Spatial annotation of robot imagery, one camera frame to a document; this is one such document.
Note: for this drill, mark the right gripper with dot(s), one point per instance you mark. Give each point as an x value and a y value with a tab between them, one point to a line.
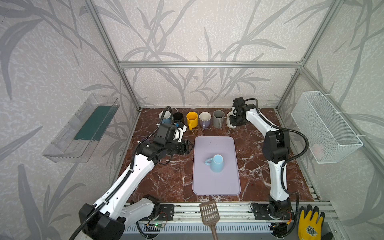
234	120

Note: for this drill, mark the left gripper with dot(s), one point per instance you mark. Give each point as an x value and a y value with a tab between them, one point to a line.
183	146

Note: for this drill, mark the white faceted mug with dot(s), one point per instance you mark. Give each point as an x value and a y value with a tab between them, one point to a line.
231	120

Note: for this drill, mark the grey mug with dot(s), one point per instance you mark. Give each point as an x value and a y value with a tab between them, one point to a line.
218	120

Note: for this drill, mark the yellow mug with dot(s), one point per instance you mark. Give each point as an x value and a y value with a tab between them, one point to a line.
192	120

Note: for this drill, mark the black mug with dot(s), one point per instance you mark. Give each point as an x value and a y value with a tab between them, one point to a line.
178	117

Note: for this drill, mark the light blue mug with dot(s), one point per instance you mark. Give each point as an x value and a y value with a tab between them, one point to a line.
216	163

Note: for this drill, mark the purple mug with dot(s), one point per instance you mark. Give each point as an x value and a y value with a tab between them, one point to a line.
205	120

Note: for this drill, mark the teal patterned mug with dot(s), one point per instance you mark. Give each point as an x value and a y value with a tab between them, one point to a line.
165	116

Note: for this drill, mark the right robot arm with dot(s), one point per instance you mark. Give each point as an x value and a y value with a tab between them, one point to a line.
276	150

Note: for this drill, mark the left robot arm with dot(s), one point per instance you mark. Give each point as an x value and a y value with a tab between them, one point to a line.
108	218

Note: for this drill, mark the lavender tray mat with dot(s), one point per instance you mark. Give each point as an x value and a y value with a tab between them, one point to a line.
205	180

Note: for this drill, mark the brown slotted spatula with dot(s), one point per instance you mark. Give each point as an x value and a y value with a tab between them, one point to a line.
210	216

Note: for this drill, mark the clear plastic shelf bin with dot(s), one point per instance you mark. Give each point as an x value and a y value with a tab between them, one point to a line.
79	138

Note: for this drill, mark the yellow work glove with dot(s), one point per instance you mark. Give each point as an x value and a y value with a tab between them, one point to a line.
310	223

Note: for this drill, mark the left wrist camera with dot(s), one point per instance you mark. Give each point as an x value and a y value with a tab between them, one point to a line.
178	130

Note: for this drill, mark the white wire basket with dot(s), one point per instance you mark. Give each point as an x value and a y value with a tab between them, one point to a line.
331	139

